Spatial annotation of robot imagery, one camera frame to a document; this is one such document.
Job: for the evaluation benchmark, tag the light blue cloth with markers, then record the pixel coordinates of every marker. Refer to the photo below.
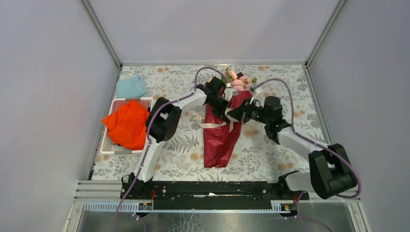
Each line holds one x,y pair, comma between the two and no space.
134,87

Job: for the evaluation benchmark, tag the dark red wrapping paper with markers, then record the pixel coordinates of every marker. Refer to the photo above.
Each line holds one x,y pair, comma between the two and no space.
219,142

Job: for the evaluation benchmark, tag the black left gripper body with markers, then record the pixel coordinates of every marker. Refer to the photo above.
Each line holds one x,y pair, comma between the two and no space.
217,103

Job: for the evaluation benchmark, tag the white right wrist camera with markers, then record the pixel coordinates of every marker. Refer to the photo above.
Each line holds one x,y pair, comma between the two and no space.
255,94

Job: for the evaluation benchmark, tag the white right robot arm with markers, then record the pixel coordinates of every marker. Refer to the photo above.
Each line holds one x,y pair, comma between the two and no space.
330,172

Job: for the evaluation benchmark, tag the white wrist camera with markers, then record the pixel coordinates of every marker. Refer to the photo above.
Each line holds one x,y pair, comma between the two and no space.
229,93
255,94

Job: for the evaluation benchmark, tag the cream ribbon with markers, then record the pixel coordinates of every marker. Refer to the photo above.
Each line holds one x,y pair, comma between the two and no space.
199,98

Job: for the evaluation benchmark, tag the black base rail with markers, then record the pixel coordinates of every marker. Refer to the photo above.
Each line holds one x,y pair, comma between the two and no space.
206,195

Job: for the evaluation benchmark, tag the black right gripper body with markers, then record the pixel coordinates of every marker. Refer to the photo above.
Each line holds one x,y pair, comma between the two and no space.
250,111

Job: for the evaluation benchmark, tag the orange cloth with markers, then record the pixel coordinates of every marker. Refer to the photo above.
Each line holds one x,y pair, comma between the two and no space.
127,126

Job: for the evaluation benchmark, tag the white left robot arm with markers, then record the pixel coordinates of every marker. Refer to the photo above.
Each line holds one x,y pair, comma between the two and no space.
165,114

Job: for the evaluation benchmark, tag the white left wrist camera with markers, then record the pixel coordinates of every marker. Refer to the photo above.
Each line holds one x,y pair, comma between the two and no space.
229,93

